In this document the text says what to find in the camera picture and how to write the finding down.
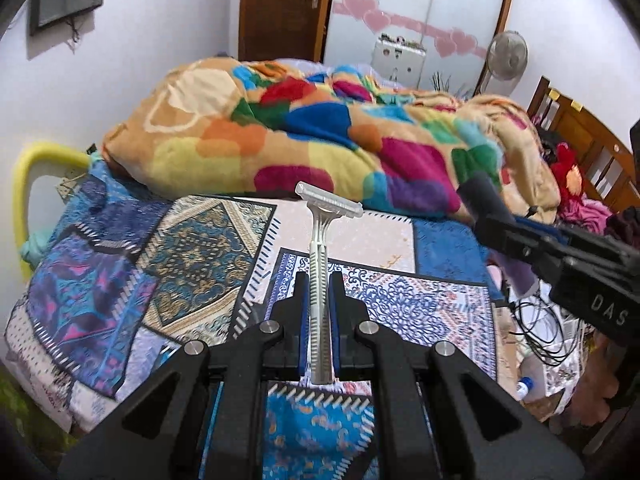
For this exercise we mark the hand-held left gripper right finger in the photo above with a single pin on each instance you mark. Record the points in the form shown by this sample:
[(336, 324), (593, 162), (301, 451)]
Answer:
[(338, 320)]

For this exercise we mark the white box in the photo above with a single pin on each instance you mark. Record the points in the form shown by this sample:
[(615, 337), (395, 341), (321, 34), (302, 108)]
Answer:
[(397, 60)]

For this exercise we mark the wooden headboard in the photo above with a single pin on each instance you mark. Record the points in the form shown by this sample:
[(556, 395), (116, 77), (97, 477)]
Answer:
[(590, 145)]

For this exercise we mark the red plush toy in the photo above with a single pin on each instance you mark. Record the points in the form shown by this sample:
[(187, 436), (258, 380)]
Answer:
[(567, 165)]

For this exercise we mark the brown wooden door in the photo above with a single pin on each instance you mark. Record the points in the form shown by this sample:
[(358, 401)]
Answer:
[(280, 10)]

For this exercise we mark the colourful fleece blanket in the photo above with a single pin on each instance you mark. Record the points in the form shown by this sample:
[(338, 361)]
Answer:
[(300, 135)]

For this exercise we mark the white disposable razor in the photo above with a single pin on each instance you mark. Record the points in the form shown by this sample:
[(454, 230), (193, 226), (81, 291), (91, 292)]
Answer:
[(318, 285)]

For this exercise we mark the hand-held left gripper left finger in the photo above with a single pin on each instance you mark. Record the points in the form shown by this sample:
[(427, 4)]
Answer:
[(300, 315)]

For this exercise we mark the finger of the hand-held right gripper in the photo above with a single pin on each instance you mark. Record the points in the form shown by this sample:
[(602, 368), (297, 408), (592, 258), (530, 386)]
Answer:
[(510, 240), (542, 226)]

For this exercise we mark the clear plastic bottle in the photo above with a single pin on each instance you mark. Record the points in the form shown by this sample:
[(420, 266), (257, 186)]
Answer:
[(532, 377)]

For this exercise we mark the dark maroon cloth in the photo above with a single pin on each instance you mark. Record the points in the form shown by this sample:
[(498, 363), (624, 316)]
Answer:
[(625, 225)]

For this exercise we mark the green plant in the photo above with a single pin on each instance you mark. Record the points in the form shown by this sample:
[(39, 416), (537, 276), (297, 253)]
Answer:
[(440, 84)]

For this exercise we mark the standing fan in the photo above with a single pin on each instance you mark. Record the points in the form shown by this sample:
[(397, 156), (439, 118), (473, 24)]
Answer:
[(507, 55)]

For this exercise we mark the patterned patchwork bedsheet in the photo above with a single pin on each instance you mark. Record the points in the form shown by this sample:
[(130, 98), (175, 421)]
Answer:
[(200, 250)]

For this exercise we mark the lilac cloth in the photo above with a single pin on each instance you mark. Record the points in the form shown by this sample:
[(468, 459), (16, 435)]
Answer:
[(515, 275)]

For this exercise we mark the teal cloth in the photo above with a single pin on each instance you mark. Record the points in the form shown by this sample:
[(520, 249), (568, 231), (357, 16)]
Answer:
[(37, 250)]

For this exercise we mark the wardrobe with pink hearts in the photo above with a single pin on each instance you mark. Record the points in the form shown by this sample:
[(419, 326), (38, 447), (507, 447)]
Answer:
[(450, 0)]

